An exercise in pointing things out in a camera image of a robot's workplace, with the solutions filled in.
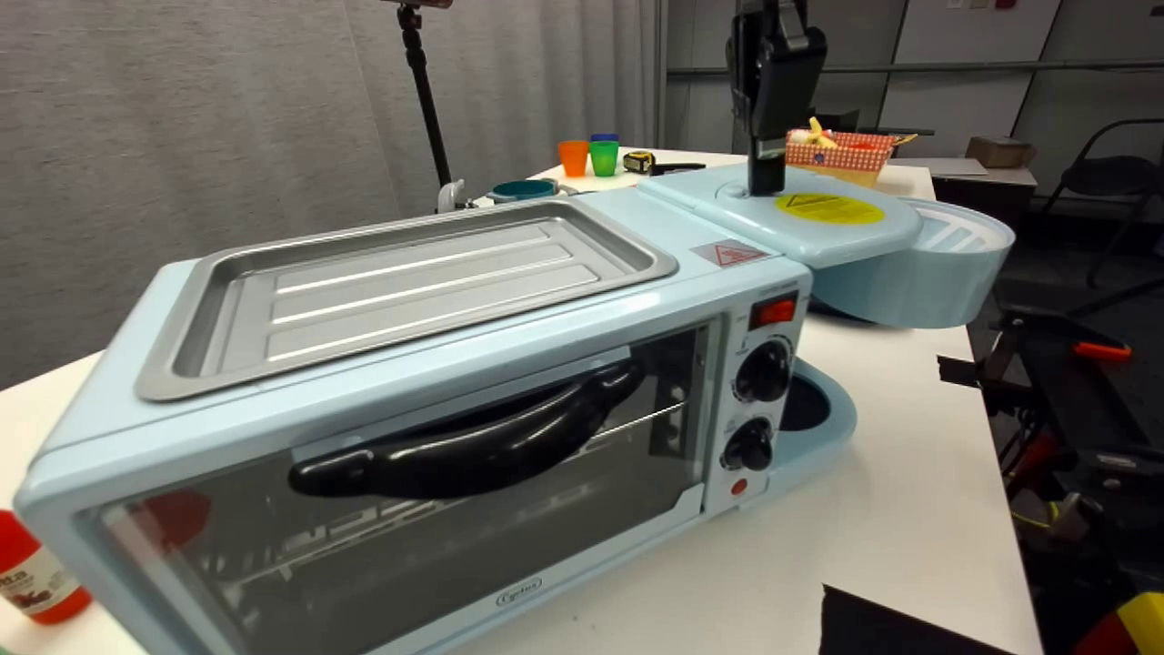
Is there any cardboard box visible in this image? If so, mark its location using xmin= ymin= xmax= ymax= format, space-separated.
xmin=965 ymin=136 xmax=1040 ymax=171

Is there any orange cup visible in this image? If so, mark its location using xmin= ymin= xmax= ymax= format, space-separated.
xmin=558 ymin=136 xmax=594 ymax=182

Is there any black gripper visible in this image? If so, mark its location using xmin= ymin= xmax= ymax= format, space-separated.
xmin=725 ymin=0 xmax=832 ymax=199

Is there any red basket with fries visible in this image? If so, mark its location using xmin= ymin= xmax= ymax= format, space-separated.
xmin=781 ymin=117 xmax=903 ymax=187

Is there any light blue breakfast station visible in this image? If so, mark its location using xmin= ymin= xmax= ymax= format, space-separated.
xmin=11 ymin=161 xmax=1017 ymax=655

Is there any green cup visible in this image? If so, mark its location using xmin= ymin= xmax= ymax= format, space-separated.
xmin=584 ymin=131 xmax=623 ymax=182

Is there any black tripod pole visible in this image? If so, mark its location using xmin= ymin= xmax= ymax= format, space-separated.
xmin=393 ymin=0 xmax=461 ymax=208

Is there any yellow black tool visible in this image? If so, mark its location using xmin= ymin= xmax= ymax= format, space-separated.
xmin=618 ymin=145 xmax=710 ymax=178

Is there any grey backdrop curtain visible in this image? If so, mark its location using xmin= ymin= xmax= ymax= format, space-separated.
xmin=0 ymin=0 xmax=665 ymax=394

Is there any orange clamp handle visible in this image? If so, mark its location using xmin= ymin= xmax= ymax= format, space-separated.
xmin=1068 ymin=339 xmax=1137 ymax=372

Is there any black chair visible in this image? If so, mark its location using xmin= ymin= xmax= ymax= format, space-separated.
xmin=1040 ymin=117 xmax=1164 ymax=287

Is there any grey metal griddle tray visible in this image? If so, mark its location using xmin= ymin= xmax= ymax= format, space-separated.
xmin=133 ymin=196 xmax=685 ymax=407

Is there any red yellow object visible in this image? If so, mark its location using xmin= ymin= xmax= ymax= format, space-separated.
xmin=1068 ymin=590 xmax=1164 ymax=655

